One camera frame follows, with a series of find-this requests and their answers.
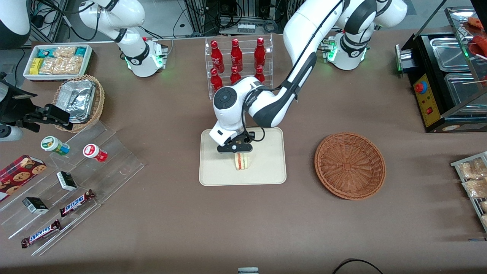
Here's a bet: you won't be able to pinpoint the green lid cup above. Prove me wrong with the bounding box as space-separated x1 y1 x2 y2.
41 136 70 156

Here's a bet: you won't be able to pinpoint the clear bag of crackers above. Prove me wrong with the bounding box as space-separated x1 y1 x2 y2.
39 56 84 75
53 46 77 58

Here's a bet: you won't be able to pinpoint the oval light wicker basket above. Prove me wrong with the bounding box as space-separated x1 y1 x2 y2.
53 74 105 133

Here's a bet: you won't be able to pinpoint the red cookie box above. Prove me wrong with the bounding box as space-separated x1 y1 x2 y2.
0 155 47 202

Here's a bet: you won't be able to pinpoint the triangular sandwich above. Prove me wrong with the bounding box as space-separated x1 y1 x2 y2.
234 152 250 171

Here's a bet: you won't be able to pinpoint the clear acrylic bottle rack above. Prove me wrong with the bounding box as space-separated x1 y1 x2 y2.
205 34 274 100

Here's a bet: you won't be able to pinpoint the grey wire tray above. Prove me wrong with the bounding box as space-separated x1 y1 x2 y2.
450 151 487 233

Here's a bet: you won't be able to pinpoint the stacked foil containers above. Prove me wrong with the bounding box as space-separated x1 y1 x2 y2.
57 80 96 123

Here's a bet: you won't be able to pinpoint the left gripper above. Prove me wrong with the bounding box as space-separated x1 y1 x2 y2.
209 122 255 155

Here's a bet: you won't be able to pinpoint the clear acrylic stepped display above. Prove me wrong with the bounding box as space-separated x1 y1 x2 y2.
0 120 145 256

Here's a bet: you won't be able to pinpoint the white plastic snack bin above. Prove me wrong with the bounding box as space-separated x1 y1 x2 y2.
23 44 94 81

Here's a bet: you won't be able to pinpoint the cream rectangular tray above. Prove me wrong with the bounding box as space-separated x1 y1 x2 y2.
199 127 287 186

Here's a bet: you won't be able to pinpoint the small black box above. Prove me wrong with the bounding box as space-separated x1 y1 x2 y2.
22 196 49 214
56 171 78 191

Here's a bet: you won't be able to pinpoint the steel warmer pan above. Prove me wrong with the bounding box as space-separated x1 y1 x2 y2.
429 37 474 72

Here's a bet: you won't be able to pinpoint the black cable loop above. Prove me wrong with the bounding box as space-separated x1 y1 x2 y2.
332 258 383 274

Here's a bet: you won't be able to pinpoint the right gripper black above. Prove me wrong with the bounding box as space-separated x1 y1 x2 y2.
15 104 73 132

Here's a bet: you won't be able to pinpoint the red food in warmer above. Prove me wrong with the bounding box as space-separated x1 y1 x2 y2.
467 16 487 57

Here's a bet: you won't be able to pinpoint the Snickers chocolate bar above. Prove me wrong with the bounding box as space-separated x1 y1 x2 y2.
21 220 62 249
59 189 95 218

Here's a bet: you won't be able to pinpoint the red lid cup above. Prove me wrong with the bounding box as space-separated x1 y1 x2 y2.
83 143 108 163

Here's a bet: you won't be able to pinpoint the round brown wicker basket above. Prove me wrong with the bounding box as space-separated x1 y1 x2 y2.
314 132 386 201

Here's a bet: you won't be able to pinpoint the black food warmer machine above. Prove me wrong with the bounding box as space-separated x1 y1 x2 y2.
395 6 487 134

